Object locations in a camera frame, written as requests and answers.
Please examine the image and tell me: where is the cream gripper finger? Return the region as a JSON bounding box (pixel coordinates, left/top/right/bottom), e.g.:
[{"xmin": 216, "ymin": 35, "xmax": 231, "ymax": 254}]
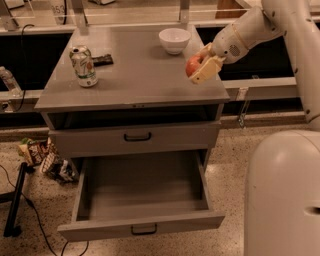
[
  {"xmin": 198, "ymin": 47, "xmax": 211, "ymax": 61},
  {"xmin": 189, "ymin": 59, "xmax": 223, "ymax": 84}
]

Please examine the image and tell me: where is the red apple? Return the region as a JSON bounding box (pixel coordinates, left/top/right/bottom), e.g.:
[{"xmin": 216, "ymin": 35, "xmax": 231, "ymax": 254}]
[{"xmin": 185, "ymin": 54, "xmax": 203, "ymax": 77}]

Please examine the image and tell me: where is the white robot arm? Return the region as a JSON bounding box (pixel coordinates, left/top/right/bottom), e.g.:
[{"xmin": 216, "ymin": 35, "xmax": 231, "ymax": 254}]
[{"xmin": 186, "ymin": 0, "xmax": 320, "ymax": 256}]

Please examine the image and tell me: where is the closed grey top drawer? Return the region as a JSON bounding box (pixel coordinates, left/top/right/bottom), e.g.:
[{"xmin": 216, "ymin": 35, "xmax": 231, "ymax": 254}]
[{"xmin": 49, "ymin": 121, "xmax": 220, "ymax": 158}]

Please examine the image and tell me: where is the grey drawer cabinet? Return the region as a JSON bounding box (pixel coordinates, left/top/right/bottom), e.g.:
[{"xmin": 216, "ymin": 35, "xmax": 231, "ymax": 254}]
[{"xmin": 36, "ymin": 26, "xmax": 229, "ymax": 161}]

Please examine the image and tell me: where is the open grey middle drawer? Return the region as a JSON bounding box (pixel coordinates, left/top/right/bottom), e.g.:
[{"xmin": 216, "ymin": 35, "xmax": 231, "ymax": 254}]
[{"xmin": 58, "ymin": 151, "xmax": 224, "ymax": 242}]

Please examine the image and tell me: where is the white ceramic bowl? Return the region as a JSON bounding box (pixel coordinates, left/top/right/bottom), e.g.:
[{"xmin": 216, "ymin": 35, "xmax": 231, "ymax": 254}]
[{"xmin": 159, "ymin": 28, "xmax": 191, "ymax": 55}]

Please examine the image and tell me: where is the dark snack bar wrapper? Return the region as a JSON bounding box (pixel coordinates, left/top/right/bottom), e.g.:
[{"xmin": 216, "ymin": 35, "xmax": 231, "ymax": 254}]
[{"xmin": 93, "ymin": 54, "xmax": 113, "ymax": 67}]

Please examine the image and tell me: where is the green white soda can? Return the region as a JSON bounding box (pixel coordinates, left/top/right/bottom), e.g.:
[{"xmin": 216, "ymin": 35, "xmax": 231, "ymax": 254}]
[{"xmin": 69, "ymin": 45, "xmax": 98, "ymax": 88}]

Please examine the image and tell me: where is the dark patterned snack bag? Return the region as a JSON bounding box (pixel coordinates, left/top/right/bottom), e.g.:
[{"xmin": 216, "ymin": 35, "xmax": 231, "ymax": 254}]
[{"xmin": 39, "ymin": 153, "xmax": 78, "ymax": 183}]

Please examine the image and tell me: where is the brown chip bag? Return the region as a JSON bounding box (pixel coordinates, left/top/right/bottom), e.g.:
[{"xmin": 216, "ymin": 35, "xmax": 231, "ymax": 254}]
[{"xmin": 18, "ymin": 138, "xmax": 55, "ymax": 166}]

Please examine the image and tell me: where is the clear plastic water bottle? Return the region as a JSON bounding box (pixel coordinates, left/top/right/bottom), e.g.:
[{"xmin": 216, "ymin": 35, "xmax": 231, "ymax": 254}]
[{"xmin": 0, "ymin": 66, "xmax": 22, "ymax": 97}]

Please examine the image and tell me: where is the black metal stand leg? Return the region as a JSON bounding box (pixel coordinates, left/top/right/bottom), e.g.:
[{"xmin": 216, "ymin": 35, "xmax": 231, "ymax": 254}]
[{"xmin": 0, "ymin": 162, "xmax": 27, "ymax": 237}]

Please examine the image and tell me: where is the grey metal rail frame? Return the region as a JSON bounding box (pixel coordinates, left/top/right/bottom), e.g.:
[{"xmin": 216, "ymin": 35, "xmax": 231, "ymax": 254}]
[{"xmin": 0, "ymin": 0, "xmax": 320, "ymax": 114}]

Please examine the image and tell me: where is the metal bracket under rail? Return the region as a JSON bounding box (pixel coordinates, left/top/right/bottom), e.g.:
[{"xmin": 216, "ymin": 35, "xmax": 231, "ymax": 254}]
[{"xmin": 237, "ymin": 75, "xmax": 260, "ymax": 129}]

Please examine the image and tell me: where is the black hanging cable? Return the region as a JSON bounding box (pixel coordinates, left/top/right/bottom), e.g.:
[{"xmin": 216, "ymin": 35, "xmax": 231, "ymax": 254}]
[{"xmin": 13, "ymin": 23, "xmax": 36, "ymax": 113}]

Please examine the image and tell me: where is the black floor cable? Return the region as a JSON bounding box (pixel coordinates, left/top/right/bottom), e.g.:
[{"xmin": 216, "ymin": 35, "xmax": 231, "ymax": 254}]
[{"xmin": 0, "ymin": 164, "xmax": 90, "ymax": 256}]

